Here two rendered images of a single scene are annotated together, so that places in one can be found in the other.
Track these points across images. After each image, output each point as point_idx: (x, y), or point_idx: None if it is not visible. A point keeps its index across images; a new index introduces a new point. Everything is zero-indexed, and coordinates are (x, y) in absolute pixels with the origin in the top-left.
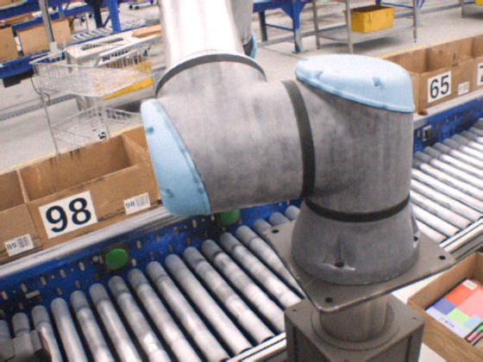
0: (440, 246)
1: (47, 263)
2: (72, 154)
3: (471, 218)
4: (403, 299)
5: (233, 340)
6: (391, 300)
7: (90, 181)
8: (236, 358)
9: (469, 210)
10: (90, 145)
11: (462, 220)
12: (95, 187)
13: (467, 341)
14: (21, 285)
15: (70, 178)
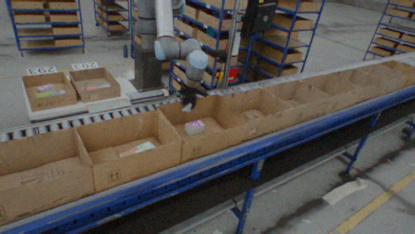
0: (80, 117)
1: None
2: (271, 115)
3: (47, 128)
4: (115, 102)
5: (176, 101)
6: (138, 47)
7: (238, 92)
8: (175, 98)
9: (44, 129)
10: (262, 116)
11: (55, 124)
12: (237, 95)
13: (112, 75)
14: (287, 153)
15: (271, 126)
